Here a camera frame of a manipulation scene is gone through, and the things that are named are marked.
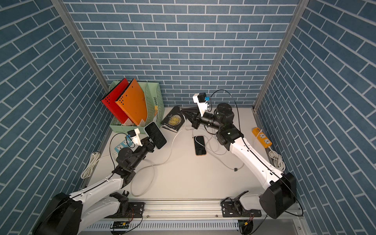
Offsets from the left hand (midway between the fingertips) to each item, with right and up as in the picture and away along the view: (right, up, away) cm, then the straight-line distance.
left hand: (160, 135), depth 77 cm
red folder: (-33, +21, +10) cm, 40 cm away
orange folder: (-23, +21, +20) cm, 37 cm away
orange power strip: (+61, -1, +21) cm, 65 cm away
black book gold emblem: (+3, +8, +32) cm, 33 cm away
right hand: (+13, +11, -12) cm, 22 cm away
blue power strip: (-27, -7, +20) cm, 34 cm away
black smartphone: (-3, 0, 0) cm, 3 cm away
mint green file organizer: (-39, +33, +25) cm, 57 cm away
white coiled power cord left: (-45, -16, +15) cm, 50 cm away
